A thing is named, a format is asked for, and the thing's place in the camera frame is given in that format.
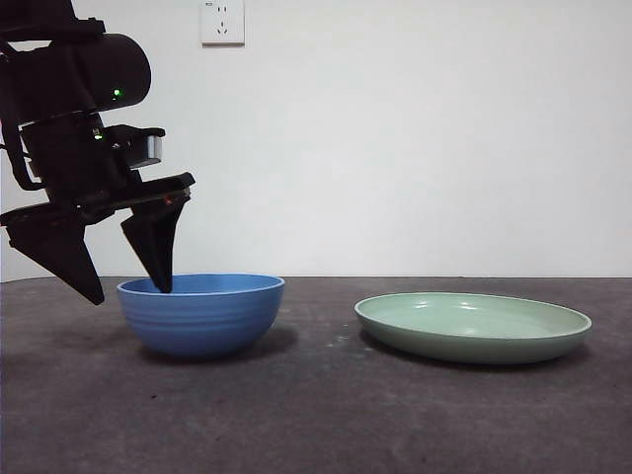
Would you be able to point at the pale green plate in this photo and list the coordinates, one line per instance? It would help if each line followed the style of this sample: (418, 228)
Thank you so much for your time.
(469, 345)

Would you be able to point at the blue ribbed bowl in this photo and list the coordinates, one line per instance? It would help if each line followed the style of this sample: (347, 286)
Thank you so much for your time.
(207, 326)

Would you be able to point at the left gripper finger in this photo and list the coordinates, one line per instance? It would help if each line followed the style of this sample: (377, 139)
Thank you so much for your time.
(59, 252)
(158, 242)

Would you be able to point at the white wall socket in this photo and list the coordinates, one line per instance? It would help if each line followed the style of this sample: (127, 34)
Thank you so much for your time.
(223, 24)

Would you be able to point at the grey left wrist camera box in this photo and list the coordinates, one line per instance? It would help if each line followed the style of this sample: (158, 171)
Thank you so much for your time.
(150, 153)

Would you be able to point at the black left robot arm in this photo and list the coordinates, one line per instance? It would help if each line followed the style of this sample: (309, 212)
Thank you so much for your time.
(49, 74)

